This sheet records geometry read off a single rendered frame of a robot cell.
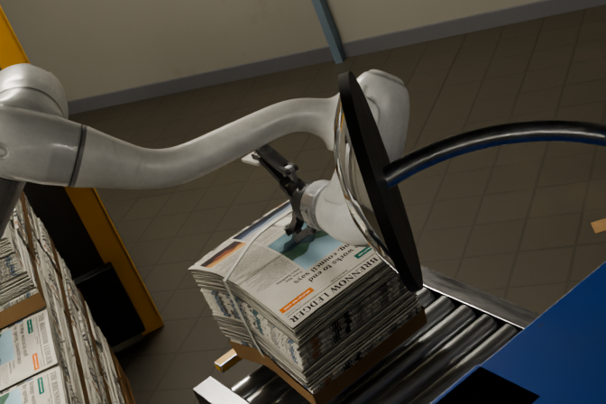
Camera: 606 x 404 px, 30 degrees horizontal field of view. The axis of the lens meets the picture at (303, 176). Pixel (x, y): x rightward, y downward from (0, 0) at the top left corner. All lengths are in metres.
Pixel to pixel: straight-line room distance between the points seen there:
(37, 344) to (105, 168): 1.14
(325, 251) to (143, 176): 0.49
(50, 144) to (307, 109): 0.41
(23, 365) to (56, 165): 1.12
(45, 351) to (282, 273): 0.86
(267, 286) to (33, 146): 0.58
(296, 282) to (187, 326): 2.20
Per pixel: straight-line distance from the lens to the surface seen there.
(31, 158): 1.75
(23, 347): 2.88
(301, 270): 2.12
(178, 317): 4.35
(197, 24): 6.27
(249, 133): 1.82
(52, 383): 2.68
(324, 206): 1.90
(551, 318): 0.98
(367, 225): 0.78
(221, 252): 2.32
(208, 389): 2.43
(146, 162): 1.79
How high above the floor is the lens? 2.13
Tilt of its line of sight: 25 degrees down
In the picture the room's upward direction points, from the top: 23 degrees counter-clockwise
